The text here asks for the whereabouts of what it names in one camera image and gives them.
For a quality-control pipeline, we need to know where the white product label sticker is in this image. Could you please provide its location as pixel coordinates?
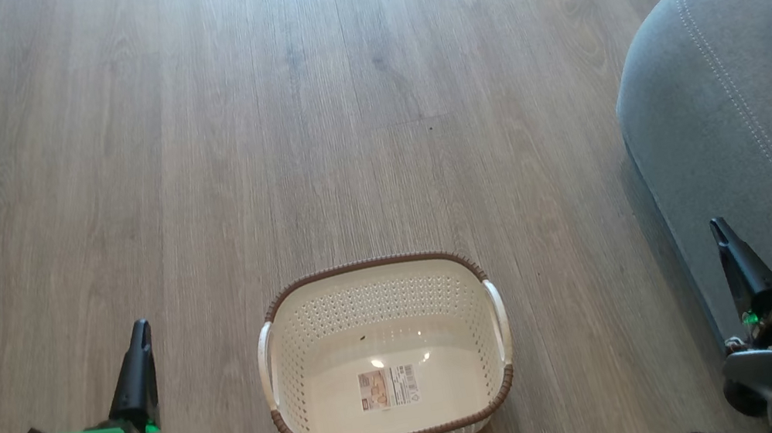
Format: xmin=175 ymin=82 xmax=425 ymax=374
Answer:
xmin=356 ymin=363 xmax=422 ymax=413

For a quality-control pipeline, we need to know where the white perforated laundry basket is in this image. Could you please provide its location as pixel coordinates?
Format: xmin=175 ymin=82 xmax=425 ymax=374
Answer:
xmin=244 ymin=238 xmax=528 ymax=433

